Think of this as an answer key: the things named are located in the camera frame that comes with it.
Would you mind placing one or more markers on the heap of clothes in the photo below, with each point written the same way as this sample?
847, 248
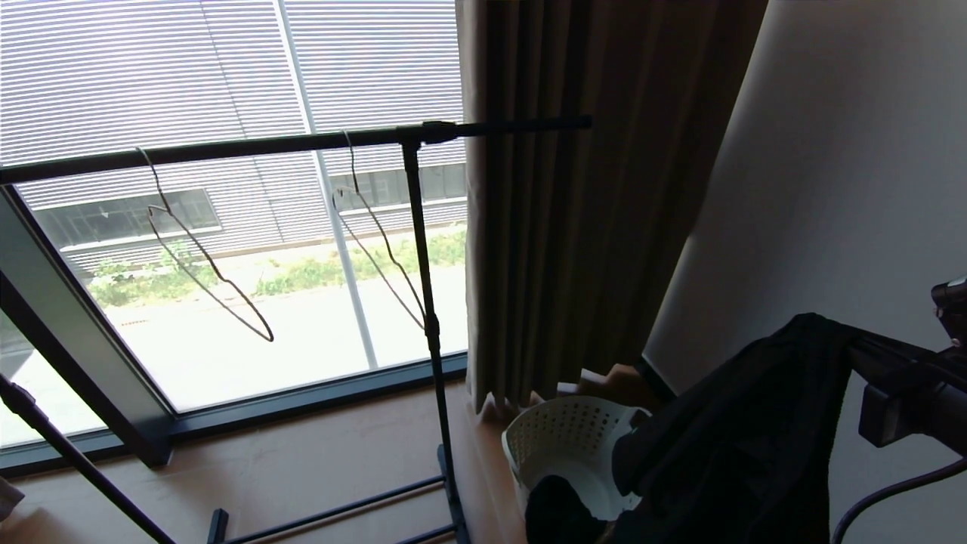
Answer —
563, 514

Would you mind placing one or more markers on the window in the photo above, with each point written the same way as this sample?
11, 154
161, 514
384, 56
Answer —
227, 75

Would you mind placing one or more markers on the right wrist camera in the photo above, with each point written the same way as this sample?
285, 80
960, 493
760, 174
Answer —
953, 310

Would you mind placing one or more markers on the black clothes rack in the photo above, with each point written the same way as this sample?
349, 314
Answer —
302, 141

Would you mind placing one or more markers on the black shorts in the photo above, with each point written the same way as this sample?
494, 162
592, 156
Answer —
740, 438

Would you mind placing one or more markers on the white laundry basket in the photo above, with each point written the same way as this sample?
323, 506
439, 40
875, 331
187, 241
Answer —
566, 438

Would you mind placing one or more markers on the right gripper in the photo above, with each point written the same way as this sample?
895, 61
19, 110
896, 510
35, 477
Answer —
929, 408

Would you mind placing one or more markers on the pink clothes hanger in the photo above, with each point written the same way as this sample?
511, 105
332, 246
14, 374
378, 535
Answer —
268, 338
392, 257

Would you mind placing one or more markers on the brown curtain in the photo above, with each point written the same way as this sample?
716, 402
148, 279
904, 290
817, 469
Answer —
589, 189

